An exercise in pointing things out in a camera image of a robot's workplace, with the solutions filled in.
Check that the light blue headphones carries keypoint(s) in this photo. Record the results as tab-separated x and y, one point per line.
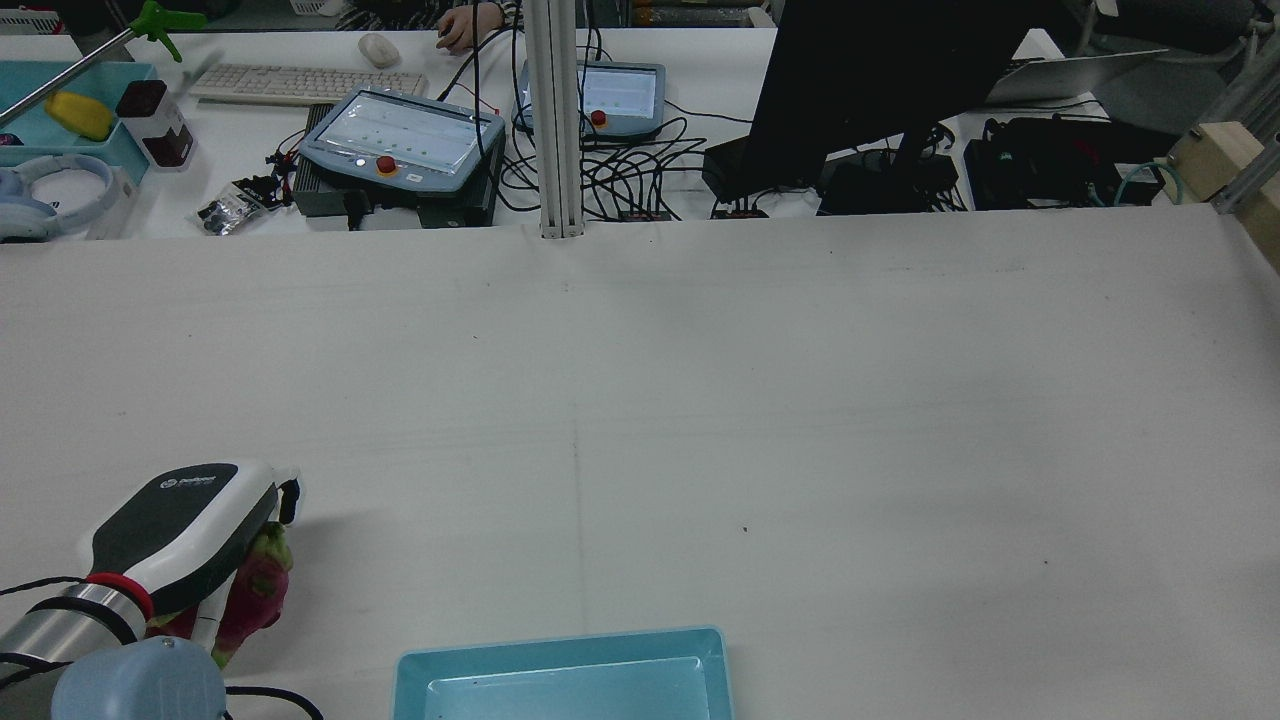
85	190

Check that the white basket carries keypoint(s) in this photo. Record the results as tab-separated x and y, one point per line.
25	20

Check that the bare person hand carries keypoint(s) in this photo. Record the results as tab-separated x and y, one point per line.
470	25

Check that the aluminium frame post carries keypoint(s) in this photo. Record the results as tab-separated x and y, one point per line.
560	120

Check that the grey teach pendant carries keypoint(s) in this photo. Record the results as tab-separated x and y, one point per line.
625	95
400	140

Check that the black Huawei monitor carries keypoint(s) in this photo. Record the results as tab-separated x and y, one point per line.
860	80

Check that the small black red adapter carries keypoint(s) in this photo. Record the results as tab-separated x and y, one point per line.
740	211
642	214

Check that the wooden block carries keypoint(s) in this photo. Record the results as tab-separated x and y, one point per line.
1215	160

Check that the white computer mouse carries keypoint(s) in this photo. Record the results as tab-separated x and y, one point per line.
378	50

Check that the teal plastic bin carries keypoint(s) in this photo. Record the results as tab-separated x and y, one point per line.
25	100

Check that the white keyboard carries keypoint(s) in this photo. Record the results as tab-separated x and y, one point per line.
300	83

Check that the yellow fruit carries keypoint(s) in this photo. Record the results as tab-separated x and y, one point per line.
80	115

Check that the pink dragon fruit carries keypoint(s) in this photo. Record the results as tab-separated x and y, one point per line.
262	590

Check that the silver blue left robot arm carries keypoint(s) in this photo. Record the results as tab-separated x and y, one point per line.
130	685

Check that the patterned person sleeve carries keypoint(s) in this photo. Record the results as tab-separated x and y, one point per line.
400	12

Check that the aluminium profile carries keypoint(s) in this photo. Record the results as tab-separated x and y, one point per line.
1250	110

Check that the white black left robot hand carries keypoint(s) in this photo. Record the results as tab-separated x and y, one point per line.
190	520

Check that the dark red jar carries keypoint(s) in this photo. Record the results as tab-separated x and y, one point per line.
155	125

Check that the silver laptop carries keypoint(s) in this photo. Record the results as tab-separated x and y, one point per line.
1070	75

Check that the clear bag of black parts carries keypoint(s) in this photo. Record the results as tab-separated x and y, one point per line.
235	208

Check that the metal stick with green clip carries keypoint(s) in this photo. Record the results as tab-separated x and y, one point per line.
150	22

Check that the black computer case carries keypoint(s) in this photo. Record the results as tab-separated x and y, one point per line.
1050	165

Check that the light blue plastic tray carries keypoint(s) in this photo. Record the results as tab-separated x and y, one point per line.
450	670

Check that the black control box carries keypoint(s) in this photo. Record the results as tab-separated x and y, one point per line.
330	200

